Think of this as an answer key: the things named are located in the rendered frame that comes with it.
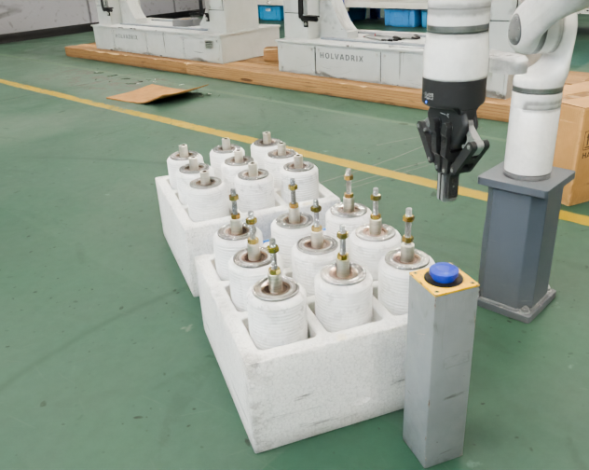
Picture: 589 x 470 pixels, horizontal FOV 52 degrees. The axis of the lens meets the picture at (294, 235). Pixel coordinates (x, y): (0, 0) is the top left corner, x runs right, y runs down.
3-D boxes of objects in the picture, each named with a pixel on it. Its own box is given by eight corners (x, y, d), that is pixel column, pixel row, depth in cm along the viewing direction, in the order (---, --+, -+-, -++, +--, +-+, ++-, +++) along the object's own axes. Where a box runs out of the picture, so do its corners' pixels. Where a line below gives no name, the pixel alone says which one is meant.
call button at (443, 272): (447, 271, 86) (448, 258, 85) (463, 284, 82) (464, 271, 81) (423, 277, 85) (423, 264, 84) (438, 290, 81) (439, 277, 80)
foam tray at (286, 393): (365, 290, 142) (365, 221, 134) (461, 392, 108) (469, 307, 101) (203, 329, 130) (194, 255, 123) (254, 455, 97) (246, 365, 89)
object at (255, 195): (270, 231, 158) (266, 166, 150) (282, 245, 150) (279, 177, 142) (235, 239, 155) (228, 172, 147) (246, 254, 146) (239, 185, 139)
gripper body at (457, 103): (408, 67, 74) (406, 142, 78) (447, 78, 66) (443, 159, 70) (460, 62, 76) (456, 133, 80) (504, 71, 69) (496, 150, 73)
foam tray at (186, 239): (287, 210, 188) (284, 155, 180) (341, 263, 155) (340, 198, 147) (163, 235, 175) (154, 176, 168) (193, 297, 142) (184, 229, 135)
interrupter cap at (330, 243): (347, 245, 108) (347, 242, 108) (317, 260, 104) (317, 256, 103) (317, 234, 113) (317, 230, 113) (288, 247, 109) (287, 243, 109)
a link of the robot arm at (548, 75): (561, -3, 113) (548, 89, 120) (513, 0, 112) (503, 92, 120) (588, 1, 105) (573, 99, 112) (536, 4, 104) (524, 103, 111)
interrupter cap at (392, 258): (438, 259, 102) (438, 255, 102) (412, 276, 97) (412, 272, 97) (402, 247, 107) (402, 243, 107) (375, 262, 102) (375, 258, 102)
